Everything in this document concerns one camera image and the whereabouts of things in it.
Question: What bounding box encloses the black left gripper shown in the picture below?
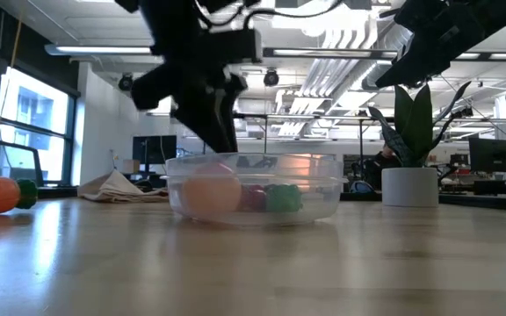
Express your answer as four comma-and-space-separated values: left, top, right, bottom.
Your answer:
131, 25, 248, 153

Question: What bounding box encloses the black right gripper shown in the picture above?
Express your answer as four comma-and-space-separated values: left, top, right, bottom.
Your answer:
375, 0, 500, 88

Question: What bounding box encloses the toy peach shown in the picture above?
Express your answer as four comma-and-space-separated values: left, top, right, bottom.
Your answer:
181, 162, 243, 217

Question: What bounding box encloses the red toy strawberry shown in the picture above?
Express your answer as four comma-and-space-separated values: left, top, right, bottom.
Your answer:
239, 183, 268, 213

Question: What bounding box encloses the green toy pea pod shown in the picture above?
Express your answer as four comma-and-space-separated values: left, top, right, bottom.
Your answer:
264, 183, 305, 214

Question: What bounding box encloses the clear plastic tupperware container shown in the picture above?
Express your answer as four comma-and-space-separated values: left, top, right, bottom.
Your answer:
164, 152, 350, 227

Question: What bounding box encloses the black computer monitor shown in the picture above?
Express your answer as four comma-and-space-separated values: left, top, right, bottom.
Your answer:
132, 134, 178, 176

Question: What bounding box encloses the person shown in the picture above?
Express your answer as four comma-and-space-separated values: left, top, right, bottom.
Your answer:
358, 144, 397, 190

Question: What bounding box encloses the snake plant in white pot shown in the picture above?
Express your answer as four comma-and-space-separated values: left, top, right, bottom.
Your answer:
366, 81, 473, 208

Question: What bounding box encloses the wide dark computer monitor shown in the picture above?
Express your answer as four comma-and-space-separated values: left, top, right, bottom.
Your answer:
468, 138, 506, 175

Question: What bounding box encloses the beige folded cloth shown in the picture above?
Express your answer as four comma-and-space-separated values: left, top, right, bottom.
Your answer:
78, 169, 170, 204

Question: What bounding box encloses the long ceiling light bar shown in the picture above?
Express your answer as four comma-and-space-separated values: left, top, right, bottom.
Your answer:
44, 42, 506, 61

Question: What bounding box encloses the large window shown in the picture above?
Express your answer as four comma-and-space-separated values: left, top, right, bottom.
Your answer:
0, 65, 78, 186

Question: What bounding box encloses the ribbed silver ventilation duct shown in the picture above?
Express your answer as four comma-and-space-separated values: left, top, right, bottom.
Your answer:
360, 17, 412, 91

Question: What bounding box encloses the round black ceiling camera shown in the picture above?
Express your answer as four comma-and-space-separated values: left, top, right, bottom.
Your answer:
263, 68, 280, 88
118, 73, 135, 92

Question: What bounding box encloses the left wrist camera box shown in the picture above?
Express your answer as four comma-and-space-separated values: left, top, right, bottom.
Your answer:
224, 28, 263, 66

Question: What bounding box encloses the black aluminium table frame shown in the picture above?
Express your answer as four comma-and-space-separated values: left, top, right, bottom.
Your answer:
37, 186, 506, 212

